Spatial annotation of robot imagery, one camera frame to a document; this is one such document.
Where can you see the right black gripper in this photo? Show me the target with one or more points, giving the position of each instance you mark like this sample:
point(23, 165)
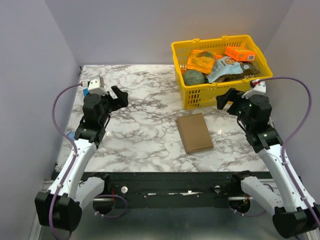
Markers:
point(232, 99)

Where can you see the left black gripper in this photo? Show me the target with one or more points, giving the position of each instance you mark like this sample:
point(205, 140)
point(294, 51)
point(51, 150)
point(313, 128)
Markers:
point(122, 98)

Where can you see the brown cardboard box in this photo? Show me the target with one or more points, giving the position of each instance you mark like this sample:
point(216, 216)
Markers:
point(194, 133)

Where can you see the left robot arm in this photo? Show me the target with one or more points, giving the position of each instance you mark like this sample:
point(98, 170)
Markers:
point(80, 150)

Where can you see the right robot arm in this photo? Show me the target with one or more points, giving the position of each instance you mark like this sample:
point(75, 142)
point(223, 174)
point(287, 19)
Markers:
point(293, 210)

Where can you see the orange carton box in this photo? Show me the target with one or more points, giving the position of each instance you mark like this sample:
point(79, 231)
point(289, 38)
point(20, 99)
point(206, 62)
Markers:
point(240, 54)

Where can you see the yellow plastic basket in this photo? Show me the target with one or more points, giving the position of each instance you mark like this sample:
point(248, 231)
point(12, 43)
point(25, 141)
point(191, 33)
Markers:
point(204, 95)

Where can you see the light blue snack bag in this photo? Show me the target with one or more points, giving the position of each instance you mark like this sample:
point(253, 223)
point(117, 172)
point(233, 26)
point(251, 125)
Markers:
point(219, 64)

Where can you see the long blue bar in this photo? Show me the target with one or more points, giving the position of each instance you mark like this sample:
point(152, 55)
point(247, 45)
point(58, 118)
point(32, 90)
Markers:
point(85, 92)

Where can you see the green round melon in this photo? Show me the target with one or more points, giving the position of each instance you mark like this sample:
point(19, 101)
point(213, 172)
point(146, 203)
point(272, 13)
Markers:
point(193, 77)

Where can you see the dark brown snack bag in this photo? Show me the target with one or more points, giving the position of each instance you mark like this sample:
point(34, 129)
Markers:
point(246, 71)

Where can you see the orange snack pouch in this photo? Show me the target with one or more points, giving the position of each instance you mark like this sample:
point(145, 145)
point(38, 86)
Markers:
point(201, 60)

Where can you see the small blue block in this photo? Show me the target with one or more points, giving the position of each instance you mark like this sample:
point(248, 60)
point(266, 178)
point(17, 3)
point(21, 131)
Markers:
point(71, 135)

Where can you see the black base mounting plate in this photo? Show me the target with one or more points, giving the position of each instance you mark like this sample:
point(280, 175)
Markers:
point(164, 190)

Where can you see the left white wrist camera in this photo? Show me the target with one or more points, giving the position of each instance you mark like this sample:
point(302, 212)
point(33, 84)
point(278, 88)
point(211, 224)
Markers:
point(96, 86)

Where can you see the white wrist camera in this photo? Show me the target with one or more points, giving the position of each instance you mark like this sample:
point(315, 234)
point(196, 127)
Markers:
point(259, 88)
point(96, 86)

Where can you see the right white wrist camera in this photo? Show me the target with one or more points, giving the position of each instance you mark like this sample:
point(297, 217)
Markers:
point(259, 88)

